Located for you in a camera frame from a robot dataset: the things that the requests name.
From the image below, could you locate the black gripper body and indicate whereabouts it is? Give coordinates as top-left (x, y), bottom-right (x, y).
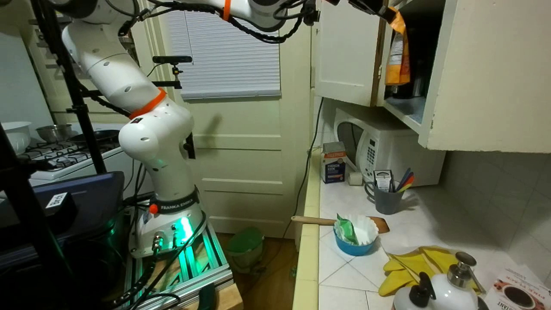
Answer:
top-left (346, 0), bottom-right (398, 17)

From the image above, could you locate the orange snack packet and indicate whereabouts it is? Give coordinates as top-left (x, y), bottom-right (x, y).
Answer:
top-left (384, 10), bottom-right (413, 88)

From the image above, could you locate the white cabinet door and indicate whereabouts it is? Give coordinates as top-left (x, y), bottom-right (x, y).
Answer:
top-left (417, 0), bottom-right (551, 155)

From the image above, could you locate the green and white packet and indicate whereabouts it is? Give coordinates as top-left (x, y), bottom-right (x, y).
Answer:
top-left (334, 213), bottom-right (377, 246)

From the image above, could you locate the white microwave oven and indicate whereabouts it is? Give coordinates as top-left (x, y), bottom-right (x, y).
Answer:
top-left (332, 105), bottom-right (448, 189)

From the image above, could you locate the white window blind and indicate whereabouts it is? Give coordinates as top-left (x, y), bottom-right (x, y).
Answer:
top-left (158, 9), bottom-right (282, 103)

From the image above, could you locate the white and orange carton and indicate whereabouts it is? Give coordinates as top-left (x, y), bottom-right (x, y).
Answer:
top-left (320, 141), bottom-right (348, 186)

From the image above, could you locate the grey utensil cup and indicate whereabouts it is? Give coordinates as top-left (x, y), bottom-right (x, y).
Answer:
top-left (363, 181), bottom-right (405, 215)

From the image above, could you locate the white panelled door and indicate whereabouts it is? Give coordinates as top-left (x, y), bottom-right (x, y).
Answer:
top-left (145, 15), bottom-right (317, 238)

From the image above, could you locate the wooden spoon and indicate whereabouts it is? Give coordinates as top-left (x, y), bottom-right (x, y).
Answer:
top-left (289, 213), bottom-right (391, 236)

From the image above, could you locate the blue bowl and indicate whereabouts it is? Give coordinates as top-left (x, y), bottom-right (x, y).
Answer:
top-left (332, 215), bottom-right (380, 258)

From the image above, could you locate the yellow star-shaped mat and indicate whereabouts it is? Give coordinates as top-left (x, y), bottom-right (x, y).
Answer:
top-left (380, 244), bottom-right (487, 298)

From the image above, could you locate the green plastic bucket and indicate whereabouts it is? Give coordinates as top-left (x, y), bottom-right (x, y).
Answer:
top-left (222, 226), bottom-right (267, 272)

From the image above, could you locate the printed magazine page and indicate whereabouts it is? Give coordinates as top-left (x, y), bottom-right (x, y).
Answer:
top-left (489, 265), bottom-right (551, 310)

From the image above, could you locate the black stand pole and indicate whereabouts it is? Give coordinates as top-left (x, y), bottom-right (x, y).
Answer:
top-left (31, 0), bottom-right (108, 176)

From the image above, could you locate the gas stove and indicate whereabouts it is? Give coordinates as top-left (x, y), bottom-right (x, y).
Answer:
top-left (21, 126), bottom-right (124, 186)

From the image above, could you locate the white pot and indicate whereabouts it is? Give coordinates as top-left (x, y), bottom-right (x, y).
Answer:
top-left (0, 119), bottom-right (38, 155)

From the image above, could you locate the white wall cabinet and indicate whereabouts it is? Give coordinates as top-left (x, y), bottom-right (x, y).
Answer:
top-left (312, 0), bottom-right (551, 155)

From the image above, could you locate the blue handled utensil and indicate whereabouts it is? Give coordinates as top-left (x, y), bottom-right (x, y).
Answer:
top-left (396, 167), bottom-right (413, 189)

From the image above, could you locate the red handled utensil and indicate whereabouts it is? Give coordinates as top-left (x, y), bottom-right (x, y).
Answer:
top-left (396, 172), bottom-right (417, 196)

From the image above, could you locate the thin black cable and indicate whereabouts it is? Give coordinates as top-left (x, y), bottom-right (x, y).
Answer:
top-left (293, 96), bottom-right (327, 232)

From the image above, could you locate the black camera on stand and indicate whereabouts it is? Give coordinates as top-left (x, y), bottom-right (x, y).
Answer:
top-left (150, 53), bottom-right (195, 91)

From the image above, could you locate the silver kettle with black handle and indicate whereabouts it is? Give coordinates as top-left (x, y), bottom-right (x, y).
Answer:
top-left (391, 250), bottom-right (491, 310)

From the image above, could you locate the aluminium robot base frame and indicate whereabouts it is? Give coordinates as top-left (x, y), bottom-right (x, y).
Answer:
top-left (117, 220), bottom-right (236, 310)

